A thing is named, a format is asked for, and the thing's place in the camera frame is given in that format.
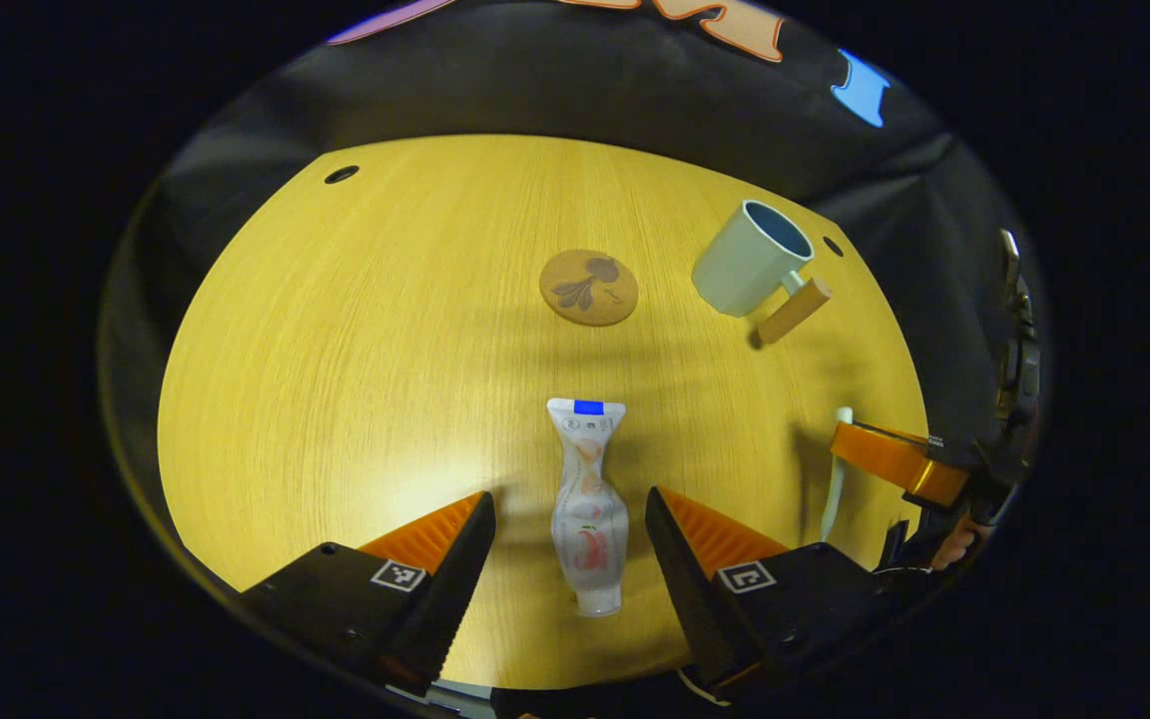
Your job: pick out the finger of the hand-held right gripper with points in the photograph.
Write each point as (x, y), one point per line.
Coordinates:
(884, 459)

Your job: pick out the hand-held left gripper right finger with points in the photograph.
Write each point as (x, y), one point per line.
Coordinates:
(690, 584)

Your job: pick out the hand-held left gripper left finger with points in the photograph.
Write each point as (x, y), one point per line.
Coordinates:
(450, 589)

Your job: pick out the pale green toothbrush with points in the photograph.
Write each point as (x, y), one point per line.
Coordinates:
(832, 509)

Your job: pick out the white toothpaste tube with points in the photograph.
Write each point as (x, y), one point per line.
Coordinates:
(590, 519)

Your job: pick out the round brown coaster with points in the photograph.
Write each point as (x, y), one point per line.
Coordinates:
(588, 288)

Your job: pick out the wooden desktop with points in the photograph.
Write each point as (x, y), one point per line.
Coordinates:
(355, 379)

